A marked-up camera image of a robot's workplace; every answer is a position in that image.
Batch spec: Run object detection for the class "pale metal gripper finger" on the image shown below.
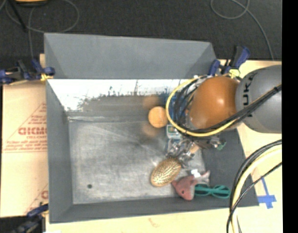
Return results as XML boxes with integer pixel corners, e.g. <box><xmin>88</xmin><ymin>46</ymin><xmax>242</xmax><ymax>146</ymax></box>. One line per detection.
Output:
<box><xmin>178</xmin><ymin>151</ymin><xmax>196</xmax><ymax>167</ymax></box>
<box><xmin>166</xmin><ymin>139</ymin><xmax>192</xmax><ymax>155</ymax></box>

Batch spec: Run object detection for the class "tan wooden hairbrush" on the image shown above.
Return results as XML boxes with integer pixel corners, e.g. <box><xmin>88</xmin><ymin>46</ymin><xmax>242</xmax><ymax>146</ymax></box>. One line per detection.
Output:
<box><xmin>150</xmin><ymin>145</ymin><xmax>200</xmax><ymax>188</ymax></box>

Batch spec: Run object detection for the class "grey metal bin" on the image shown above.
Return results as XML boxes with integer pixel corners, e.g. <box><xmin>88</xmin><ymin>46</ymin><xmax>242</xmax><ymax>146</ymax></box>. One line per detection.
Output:
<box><xmin>43</xmin><ymin>33</ymin><xmax>259</xmax><ymax>223</ymax></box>

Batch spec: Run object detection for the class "orange ball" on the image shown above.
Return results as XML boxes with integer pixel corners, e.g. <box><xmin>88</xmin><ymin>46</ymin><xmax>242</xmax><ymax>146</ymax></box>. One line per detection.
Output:
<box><xmin>148</xmin><ymin>106</ymin><xmax>169</xmax><ymax>129</ymax></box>

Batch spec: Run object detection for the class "pink toy fish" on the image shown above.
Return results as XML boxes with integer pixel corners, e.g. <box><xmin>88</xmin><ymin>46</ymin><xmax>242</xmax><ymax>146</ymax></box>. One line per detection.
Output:
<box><xmin>171</xmin><ymin>169</ymin><xmax>211</xmax><ymax>201</ymax></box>

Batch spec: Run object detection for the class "brown cardboard board, red print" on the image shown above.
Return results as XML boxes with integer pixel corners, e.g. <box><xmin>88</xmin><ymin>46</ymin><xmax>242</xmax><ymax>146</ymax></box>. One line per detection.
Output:
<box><xmin>0</xmin><ymin>53</ymin><xmax>50</xmax><ymax>218</ymax></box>

